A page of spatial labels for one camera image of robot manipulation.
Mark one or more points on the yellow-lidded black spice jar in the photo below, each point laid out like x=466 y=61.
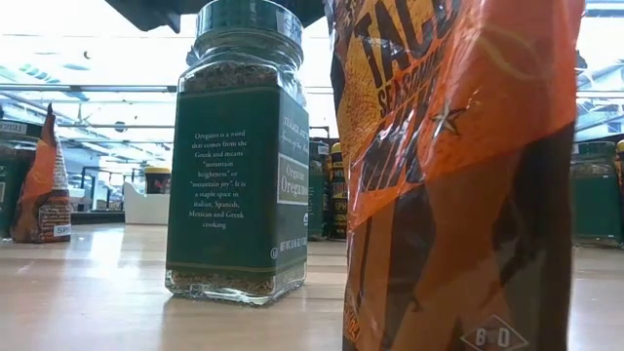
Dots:
x=157 y=183
x=620 y=145
x=338 y=195

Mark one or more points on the orange taco seasoning packet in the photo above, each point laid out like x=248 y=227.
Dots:
x=453 y=146
x=44 y=195

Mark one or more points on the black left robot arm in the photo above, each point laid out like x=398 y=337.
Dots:
x=146 y=12

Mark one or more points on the white plastic bin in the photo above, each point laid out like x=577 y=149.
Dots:
x=146 y=209

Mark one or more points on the black metal frame rack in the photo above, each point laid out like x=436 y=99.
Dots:
x=83 y=185

